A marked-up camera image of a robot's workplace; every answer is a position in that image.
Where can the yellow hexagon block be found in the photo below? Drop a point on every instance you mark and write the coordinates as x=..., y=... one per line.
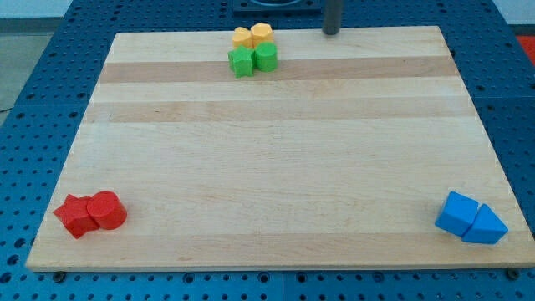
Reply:
x=261, y=32

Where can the red star block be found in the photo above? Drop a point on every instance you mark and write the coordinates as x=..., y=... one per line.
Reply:
x=74, y=215

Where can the yellow heart block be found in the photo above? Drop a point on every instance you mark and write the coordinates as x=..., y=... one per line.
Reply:
x=242, y=37

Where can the green star block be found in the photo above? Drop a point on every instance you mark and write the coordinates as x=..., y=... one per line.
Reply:
x=241, y=61

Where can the blue cube block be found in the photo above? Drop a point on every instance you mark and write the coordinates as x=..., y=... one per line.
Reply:
x=457, y=213

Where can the red cylinder block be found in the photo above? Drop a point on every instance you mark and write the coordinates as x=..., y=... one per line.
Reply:
x=107, y=210

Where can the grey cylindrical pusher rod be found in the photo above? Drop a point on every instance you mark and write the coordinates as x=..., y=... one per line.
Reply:
x=333, y=11

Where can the blue triangle block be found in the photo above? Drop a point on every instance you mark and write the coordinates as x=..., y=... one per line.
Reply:
x=487, y=228

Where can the green cylinder block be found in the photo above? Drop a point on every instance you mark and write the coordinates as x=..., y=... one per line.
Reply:
x=266, y=55

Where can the wooden board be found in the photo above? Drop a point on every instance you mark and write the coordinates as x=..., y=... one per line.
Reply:
x=339, y=159

